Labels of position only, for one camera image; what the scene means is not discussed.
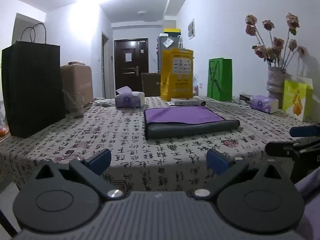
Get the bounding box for purple and grey towel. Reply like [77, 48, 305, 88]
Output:
[144, 106, 240, 140]

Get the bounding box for calligraphy print tablecloth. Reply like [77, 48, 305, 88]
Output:
[1, 96, 304, 191]

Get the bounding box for purple tissue pack, open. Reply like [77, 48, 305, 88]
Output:
[115, 86, 145, 108]

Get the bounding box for grey refrigerator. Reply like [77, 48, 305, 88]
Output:
[157, 33, 180, 73]

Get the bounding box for dark flat box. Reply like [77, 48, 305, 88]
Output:
[239, 94, 252, 102]

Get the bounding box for crumpled white tissue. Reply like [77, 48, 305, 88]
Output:
[93, 99, 115, 107]

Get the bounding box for yellow box on refrigerator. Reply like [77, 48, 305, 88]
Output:
[164, 28, 181, 33]

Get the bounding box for purple tissue pack, sealed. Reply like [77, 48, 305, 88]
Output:
[249, 95, 279, 114]

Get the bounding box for framed wall picture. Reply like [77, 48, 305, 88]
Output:
[188, 20, 195, 40]

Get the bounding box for lime green gift bag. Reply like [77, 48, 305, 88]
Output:
[282, 77, 313, 121]

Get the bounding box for dried pink roses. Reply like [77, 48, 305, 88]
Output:
[245, 12, 307, 70]

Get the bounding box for white flat box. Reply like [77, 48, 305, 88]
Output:
[170, 98, 201, 106]

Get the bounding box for brown chair back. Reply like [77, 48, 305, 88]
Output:
[142, 73, 161, 97]

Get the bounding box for black paper shopping bag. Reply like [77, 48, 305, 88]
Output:
[1, 25, 66, 138]

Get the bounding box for pale wrapped flower vase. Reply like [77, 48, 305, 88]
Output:
[266, 67, 290, 109]

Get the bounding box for green paper bag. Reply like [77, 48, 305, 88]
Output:
[207, 57, 233, 101]

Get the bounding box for purple cloth at edge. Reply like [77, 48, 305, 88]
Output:
[295, 168, 320, 239]

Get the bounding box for yellow paper bag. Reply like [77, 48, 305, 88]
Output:
[161, 48, 194, 101]

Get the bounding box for dark brown entrance door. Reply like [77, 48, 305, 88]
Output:
[114, 38, 149, 92]

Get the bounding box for brown cardboard box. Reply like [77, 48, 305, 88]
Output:
[60, 64, 93, 106]

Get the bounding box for clear drinking glass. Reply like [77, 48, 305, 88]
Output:
[62, 89, 85, 118]

